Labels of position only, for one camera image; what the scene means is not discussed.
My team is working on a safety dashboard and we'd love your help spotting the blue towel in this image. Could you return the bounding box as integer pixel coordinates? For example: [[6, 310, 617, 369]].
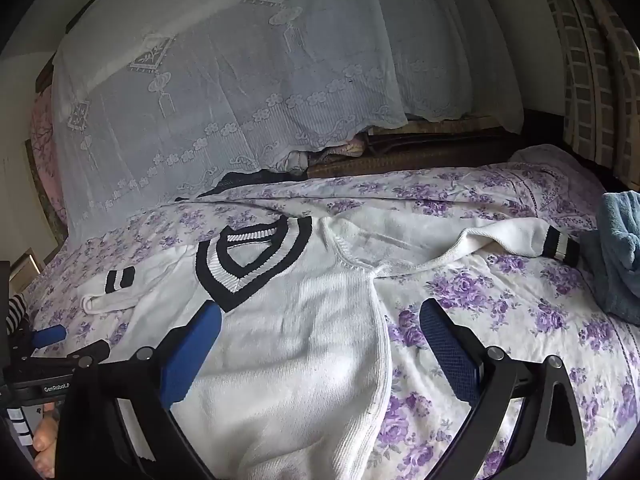
[[580, 191, 640, 326]]

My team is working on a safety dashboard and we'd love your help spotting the beige checked curtain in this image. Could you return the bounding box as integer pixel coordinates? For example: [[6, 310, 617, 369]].
[[530, 0, 640, 191]]

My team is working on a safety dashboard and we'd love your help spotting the purple floral bed sheet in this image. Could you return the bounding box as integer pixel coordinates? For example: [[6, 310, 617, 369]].
[[22, 145, 640, 480]]

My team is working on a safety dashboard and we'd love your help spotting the brown woven bed frame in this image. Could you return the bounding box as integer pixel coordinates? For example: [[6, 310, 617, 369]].
[[305, 115, 526, 181]]

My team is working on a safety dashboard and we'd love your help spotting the person's left hand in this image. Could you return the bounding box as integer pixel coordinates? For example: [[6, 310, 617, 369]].
[[31, 402, 62, 479]]

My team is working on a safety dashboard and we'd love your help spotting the white lace cover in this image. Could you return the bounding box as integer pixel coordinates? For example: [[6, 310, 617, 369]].
[[50, 0, 526, 241]]

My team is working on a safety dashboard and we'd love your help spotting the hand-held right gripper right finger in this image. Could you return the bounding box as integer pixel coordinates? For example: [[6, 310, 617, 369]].
[[419, 298, 589, 480]]

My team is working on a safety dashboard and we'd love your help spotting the black white striped garment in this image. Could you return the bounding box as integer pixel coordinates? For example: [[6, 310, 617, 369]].
[[4, 293, 31, 332]]

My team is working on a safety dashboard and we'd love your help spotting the white sweater with black trim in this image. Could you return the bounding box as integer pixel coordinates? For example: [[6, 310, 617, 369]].
[[80, 215, 583, 480]]

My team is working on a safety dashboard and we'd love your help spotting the dark cloth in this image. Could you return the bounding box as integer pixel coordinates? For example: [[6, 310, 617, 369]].
[[197, 170, 281, 198]]

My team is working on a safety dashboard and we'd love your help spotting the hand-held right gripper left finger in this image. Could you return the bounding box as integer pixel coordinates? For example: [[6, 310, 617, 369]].
[[54, 301, 223, 480]]

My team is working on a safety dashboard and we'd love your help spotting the pink floral cloth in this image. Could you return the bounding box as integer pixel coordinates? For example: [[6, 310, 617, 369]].
[[27, 85, 68, 226]]

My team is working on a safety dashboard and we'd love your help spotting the pink beige cloth bundle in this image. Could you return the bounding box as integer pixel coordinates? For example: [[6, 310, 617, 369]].
[[280, 139, 372, 171]]

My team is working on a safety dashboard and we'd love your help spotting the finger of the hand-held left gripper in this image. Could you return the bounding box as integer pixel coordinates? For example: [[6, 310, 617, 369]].
[[20, 324, 68, 356], [30, 340, 112, 370]]

